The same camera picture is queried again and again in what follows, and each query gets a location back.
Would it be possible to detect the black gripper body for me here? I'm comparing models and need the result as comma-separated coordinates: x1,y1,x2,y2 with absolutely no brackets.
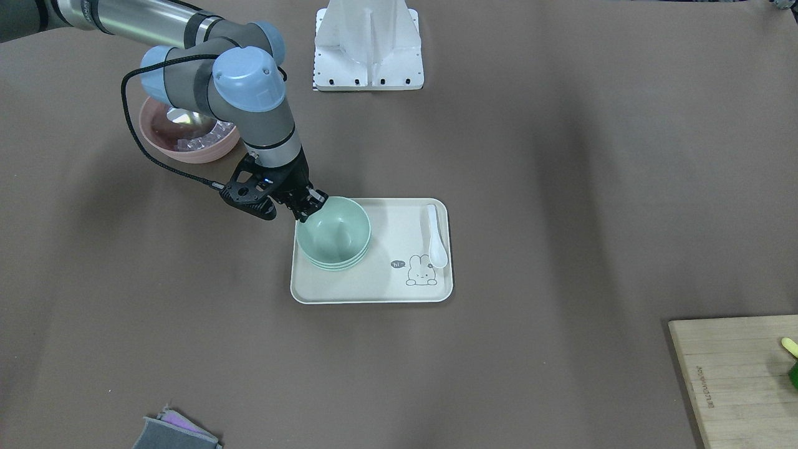
268,150,312,216

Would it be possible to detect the green bowl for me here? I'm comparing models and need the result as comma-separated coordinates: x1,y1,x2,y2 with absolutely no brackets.
309,250,368,272
299,241,371,271
296,196,372,248

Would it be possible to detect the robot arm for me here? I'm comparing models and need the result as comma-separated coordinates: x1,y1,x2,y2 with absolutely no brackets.
2,1,328,221

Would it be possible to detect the green bowl bottom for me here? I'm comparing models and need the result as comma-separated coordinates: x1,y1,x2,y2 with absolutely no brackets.
309,250,368,272

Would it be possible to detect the white rabbit tray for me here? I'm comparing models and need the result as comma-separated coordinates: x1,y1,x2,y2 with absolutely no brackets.
291,197,455,304

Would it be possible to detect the pink bowl with ice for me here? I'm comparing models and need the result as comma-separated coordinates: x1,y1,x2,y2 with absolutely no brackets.
138,97,240,164

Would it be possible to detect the metal ice scoop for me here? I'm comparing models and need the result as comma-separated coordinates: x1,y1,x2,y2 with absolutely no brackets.
165,107,203,128

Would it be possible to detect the white plastic spoon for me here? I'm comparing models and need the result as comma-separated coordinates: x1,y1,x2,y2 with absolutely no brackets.
426,204,449,268

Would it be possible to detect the grey folded cloth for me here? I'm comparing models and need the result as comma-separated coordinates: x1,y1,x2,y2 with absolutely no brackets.
132,407,223,448

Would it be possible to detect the bamboo cutting board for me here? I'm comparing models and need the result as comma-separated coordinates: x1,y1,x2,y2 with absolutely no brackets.
668,315,797,448

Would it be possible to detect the yellow plastic knife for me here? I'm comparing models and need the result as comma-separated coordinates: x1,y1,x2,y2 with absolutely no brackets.
780,337,798,360

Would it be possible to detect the green lime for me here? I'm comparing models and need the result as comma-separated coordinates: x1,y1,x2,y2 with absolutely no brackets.
787,362,798,390

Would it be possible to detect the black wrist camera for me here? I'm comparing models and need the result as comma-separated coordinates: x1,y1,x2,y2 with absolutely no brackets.
219,155,277,221

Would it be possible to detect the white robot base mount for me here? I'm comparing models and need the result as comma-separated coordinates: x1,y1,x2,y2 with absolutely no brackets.
312,1,425,92

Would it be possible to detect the black camera cable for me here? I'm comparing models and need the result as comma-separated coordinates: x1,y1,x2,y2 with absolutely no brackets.
121,54,226,191

